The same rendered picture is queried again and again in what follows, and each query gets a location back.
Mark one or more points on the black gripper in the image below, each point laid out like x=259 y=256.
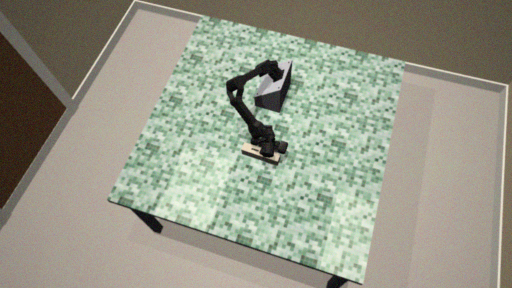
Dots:
x=279 y=147

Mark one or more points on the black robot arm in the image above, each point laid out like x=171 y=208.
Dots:
x=255 y=127

